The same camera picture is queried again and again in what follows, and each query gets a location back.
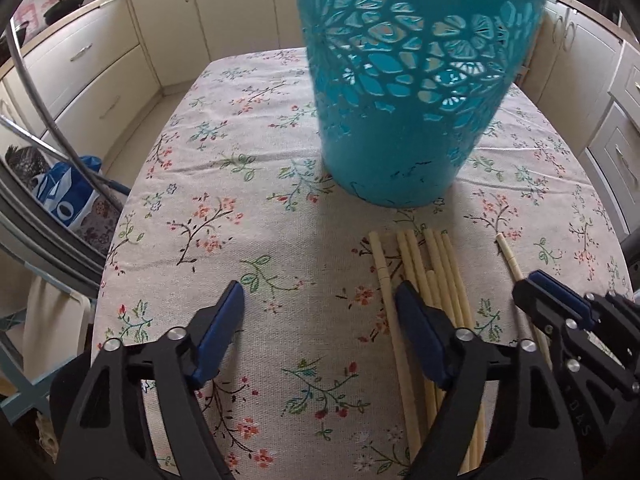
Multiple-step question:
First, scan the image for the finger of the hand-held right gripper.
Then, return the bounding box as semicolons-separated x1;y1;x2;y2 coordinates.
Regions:
512;269;602;342

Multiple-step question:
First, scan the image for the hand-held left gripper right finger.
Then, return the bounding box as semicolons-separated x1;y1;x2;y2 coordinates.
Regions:
394;281;584;480

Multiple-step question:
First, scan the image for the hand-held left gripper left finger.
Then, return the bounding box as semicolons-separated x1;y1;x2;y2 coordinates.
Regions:
59;280;246;480

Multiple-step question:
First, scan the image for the pile of bamboo chopsticks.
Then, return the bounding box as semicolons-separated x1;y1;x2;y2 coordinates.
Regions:
368;229;488;476

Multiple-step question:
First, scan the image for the single bamboo chopstick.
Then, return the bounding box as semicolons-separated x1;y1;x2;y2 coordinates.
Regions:
495;233;553;368

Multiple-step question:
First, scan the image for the teal perforated plastic basket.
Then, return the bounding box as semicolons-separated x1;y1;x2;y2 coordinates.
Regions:
290;0;553;209

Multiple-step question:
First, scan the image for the floral tablecloth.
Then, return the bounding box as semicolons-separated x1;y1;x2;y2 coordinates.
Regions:
90;46;633;480

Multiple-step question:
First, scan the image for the blue plastic bag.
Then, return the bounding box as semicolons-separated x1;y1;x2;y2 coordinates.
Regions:
31;155;108;231

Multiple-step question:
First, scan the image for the cream drawer cabinet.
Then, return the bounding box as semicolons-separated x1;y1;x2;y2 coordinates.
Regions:
0;0;163;161

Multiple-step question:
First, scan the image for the cream door cabinet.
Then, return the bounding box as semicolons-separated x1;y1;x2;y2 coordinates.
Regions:
125;0;308;92

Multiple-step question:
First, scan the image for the black pot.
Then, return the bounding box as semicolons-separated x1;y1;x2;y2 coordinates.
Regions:
6;21;32;45

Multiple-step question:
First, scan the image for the black wok with lid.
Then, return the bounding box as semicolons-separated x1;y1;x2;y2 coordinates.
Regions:
42;0;87;25

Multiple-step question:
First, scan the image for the dark metal frame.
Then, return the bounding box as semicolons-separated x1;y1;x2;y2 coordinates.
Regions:
0;160;106;296

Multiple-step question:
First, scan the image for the cream cabinet with curved handles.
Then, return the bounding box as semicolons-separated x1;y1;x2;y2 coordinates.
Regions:
520;0;640;233

